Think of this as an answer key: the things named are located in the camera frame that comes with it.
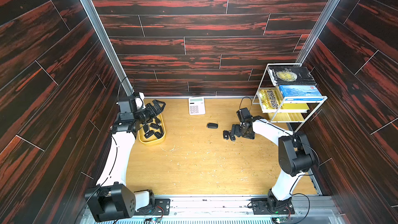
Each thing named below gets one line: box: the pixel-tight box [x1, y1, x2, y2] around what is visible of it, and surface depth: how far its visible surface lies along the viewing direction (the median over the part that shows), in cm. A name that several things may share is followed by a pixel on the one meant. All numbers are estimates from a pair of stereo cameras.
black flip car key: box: [149, 122, 160, 130], surface depth 104 cm
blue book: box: [278, 85, 324, 102], surface depth 78 cm
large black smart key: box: [206, 122, 219, 129], surface depth 106 cm
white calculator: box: [188, 96, 206, 116], surface depth 115 cm
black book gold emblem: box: [267, 65, 317, 86], surface depth 84 cm
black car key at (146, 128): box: [143, 123, 150, 134], surface depth 103 cm
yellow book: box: [258, 88, 310, 110], surface depth 94 cm
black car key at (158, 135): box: [154, 131, 164, 139], surface depth 101 cm
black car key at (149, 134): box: [144, 130, 155, 139], surface depth 101 cm
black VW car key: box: [222, 130, 230, 140], surface depth 101 cm
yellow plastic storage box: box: [137, 113, 166, 145], surface depth 97 cm
